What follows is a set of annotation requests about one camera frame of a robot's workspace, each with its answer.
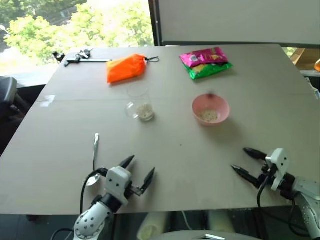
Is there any white foam cylinder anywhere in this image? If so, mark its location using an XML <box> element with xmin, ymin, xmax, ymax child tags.
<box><xmin>136</xmin><ymin>212</ymin><xmax>169</xmax><ymax>240</ymax></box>

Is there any small black clamp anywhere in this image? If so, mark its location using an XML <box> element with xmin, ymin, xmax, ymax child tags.
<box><xmin>52</xmin><ymin>50</ymin><xmax>66</xmax><ymax>62</ymax></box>

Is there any black window frame post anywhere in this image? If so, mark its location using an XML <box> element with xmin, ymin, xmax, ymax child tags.
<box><xmin>148</xmin><ymin>0</ymin><xmax>164</xmax><ymax>47</ymax></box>

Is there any white board panel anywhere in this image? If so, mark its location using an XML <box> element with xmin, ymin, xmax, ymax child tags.
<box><xmin>158</xmin><ymin>0</ymin><xmax>320</xmax><ymax>46</ymax></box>

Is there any white powder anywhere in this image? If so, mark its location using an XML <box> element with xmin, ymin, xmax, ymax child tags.
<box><xmin>134</xmin><ymin>104</ymin><xmax>154</xmax><ymax>122</ymax></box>

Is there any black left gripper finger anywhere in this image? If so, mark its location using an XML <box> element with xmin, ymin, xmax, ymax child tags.
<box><xmin>118</xmin><ymin>155</ymin><xmax>136</xmax><ymax>171</ymax></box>
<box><xmin>139</xmin><ymin>167</ymin><xmax>156</xmax><ymax>194</ymax></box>

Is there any black chair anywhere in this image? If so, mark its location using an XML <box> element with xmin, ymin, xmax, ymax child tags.
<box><xmin>0</xmin><ymin>76</ymin><xmax>46</xmax><ymax>156</ymax></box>

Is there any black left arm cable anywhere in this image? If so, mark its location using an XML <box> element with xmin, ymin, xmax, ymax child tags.
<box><xmin>79</xmin><ymin>167</ymin><xmax>109</xmax><ymax>216</ymax></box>

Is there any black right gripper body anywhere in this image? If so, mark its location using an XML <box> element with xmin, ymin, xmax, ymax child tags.
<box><xmin>255</xmin><ymin>159</ymin><xmax>278</xmax><ymax>190</ymax></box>

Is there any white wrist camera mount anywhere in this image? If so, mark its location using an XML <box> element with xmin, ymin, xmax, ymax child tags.
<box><xmin>104</xmin><ymin>166</ymin><xmax>133</xmax><ymax>206</ymax></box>
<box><xmin>265</xmin><ymin>147</ymin><xmax>291</xmax><ymax>192</ymax></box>

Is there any green snack packet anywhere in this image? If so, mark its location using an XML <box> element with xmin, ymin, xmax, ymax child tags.
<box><xmin>182</xmin><ymin>62</ymin><xmax>234</xmax><ymax>81</ymax></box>

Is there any thin white cable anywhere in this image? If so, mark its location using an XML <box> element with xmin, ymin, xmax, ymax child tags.
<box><xmin>180</xmin><ymin>211</ymin><xmax>192</xmax><ymax>230</ymax></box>

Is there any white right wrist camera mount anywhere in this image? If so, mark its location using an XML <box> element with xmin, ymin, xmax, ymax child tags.
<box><xmin>265</xmin><ymin>147</ymin><xmax>291</xmax><ymax>192</ymax></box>

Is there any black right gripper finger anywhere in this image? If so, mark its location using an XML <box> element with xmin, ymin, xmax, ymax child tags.
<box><xmin>243</xmin><ymin>147</ymin><xmax>268</xmax><ymax>161</ymax></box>
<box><xmin>230</xmin><ymin>164</ymin><xmax>261</xmax><ymax>189</ymax></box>

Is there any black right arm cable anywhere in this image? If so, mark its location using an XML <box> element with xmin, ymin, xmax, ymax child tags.
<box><xmin>257</xmin><ymin>174</ymin><xmax>271</xmax><ymax>210</ymax></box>

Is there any pink bowl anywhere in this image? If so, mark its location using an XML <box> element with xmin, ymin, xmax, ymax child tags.
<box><xmin>191</xmin><ymin>93</ymin><xmax>231</xmax><ymax>127</ymax></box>

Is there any black and silver tool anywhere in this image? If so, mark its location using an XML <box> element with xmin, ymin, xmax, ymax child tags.
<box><xmin>63</xmin><ymin>48</ymin><xmax>113</xmax><ymax>68</ymax></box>

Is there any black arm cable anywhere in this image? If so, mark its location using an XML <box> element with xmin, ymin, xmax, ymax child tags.
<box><xmin>79</xmin><ymin>167</ymin><xmax>109</xmax><ymax>216</ymax></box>
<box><xmin>257</xmin><ymin>174</ymin><xmax>271</xmax><ymax>210</ymax></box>

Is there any metal spoon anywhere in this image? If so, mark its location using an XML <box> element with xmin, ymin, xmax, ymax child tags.
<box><xmin>85</xmin><ymin>132</ymin><xmax>101</xmax><ymax>187</ymax></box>

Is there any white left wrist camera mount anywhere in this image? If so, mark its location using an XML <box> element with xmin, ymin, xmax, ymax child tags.
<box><xmin>104</xmin><ymin>166</ymin><xmax>133</xmax><ymax>206</ymax></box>

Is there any clear glass cup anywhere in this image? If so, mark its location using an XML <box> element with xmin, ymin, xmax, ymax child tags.
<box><xmin>124</xmin><ymin>83</ymin><xmax>156</xmax><ymax>123</ymax></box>

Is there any orange drawstring bag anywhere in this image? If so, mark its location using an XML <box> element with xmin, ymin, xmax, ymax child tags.
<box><xmin>105</xmin><ymin>53</ymin><xmax>161</xmax><ymax>84</ymax></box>

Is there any beige granular food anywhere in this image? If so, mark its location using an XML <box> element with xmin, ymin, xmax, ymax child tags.
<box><xmin>198</xmin><ymin>109</ymin><xmax>219</xmax><ymax>121</ymax></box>

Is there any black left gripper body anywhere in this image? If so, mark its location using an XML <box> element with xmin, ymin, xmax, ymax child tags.
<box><xmin>122</xmin><ymin>179</ymin><xmax>145</xmax><ymax>201</ymax></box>

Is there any wooden furniture piece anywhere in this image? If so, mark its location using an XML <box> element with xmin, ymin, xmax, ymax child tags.
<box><xmin>290</xmin><ymin>47</ymin><xmax>320</xmax><ymax>72</ymax></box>

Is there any pink snack packet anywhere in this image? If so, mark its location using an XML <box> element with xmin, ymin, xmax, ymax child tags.
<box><xmin>179</xmin><ymin>46</ymin><xmax>229</xmax><ymax>68</ymax></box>

